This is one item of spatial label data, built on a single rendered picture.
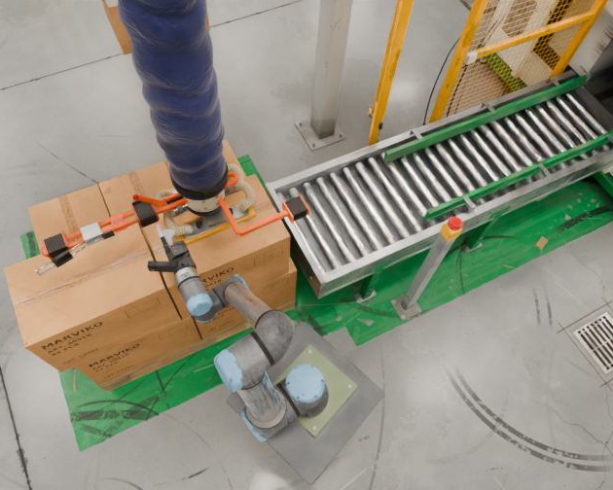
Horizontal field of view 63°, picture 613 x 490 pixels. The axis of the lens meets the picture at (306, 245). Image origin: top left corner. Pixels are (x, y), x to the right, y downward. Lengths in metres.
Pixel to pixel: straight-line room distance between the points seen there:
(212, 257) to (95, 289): 0.52
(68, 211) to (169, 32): 1.85
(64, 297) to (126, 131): 2.00
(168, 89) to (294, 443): 1.47
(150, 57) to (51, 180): 2.60
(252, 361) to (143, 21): 0.93
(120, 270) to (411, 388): 1.79
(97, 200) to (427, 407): 2.24
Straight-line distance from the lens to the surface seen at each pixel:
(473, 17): 3.03
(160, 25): 1.44
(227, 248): 2.34
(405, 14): 2.66
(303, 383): 2.01
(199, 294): 1.88
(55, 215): 3.14
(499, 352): 3.41
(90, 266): 2.43
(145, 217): 2.10
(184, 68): 1.54
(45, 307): 2.42
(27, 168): 4.15
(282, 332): 1.48
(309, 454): 2.26
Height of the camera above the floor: 3.00
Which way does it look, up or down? 61 degrees down
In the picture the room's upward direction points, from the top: 6 degrees clockwise
